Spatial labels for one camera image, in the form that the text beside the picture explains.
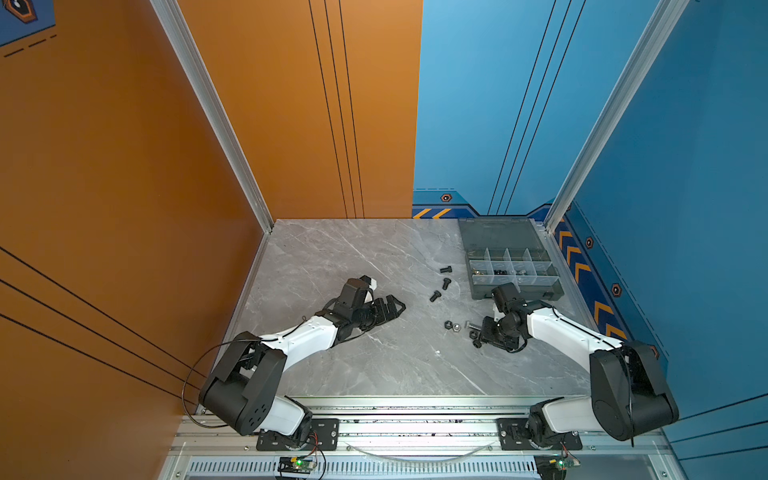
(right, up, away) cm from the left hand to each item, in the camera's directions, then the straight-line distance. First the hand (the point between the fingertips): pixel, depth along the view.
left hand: (398, 309), depth 87 cm
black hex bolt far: (+18, +11, +18) cm, 28 cm away
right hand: (+25, -9, +2) cm, 27 cm away
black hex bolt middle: (+17, +6, +15) cm, 24 cm away
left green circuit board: (-22, -33, -17) cm, 44 cm away
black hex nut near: (+23, -10, 0) cm, 26 cm away
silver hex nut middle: (+18, -6, +5) cm, 20 cm away
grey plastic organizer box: (+37, +17, +19) cm, 45 cm away
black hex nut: (+16, -6, +5) cm, 17 cm away
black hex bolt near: (+13, +2, +12) cm, 18 cm away
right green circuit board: (+37, -34, -17) cm, 53 cm away
